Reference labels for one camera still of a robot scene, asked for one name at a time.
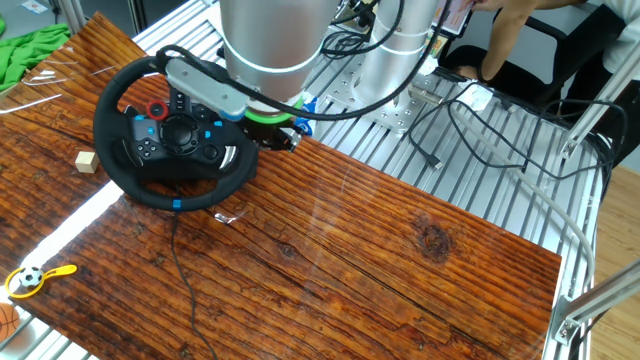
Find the wood grain table mat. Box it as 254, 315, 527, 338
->
0, 12, 564, 360

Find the crumpled white tissue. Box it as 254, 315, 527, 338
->
414, 54, 440, 77

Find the colourful card box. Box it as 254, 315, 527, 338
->
424, 32, 450, 60

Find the thick black braided cable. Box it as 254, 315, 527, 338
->
155, 0, 454, 122

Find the white power adapter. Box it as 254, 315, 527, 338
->
457, 82, 496, 113

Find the tablet with pink screen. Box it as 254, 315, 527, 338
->
432, 0, 474, 38

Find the small wooden cube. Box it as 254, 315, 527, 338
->
74, 150, 100, 175

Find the coiled black cable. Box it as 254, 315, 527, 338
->
319, 29, 374, 58

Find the black steering wheel controller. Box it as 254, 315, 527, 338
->
117, 149, 262, 187

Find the person in white shirt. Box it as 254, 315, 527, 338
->
562, 0, 640, 169

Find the bare person forearm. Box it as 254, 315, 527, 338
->
499, 0, 591, 12

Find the small white card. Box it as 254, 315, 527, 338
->
20, 0, 49, 16

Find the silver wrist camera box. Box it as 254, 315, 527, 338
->
164, 57, 250, 124

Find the grey hose cable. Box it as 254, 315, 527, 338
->
449, 107, 597, 301

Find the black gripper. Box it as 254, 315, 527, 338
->
243, 117, 304, 153

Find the black USB cable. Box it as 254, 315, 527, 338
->
407, 94, 531, 174

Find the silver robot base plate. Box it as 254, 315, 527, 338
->
314, 64, 454, 137

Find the long black looped cable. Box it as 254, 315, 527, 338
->
447, 97, 629, 182

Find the bare forearm with wristband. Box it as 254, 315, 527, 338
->
477, 4, 534, 84

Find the blue tissue pack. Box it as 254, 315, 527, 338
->
293, 96, 320, 137

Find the soccer ball yellow ring toy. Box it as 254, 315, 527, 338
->
4, 263, 79, 301

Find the aluminium frame post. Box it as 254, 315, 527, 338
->
542, 257, 640, 360
52, 0, 89, 35
557, 37, 640, 161

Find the black office chair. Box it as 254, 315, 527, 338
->
442, 14, 569, 104

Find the green cloth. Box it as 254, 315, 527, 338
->
0, 14, 72, 94

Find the black racing steering wheel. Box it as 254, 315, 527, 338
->
93, 55, 261, 213

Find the orange mini basketball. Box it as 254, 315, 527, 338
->
0, 302, 22, 344

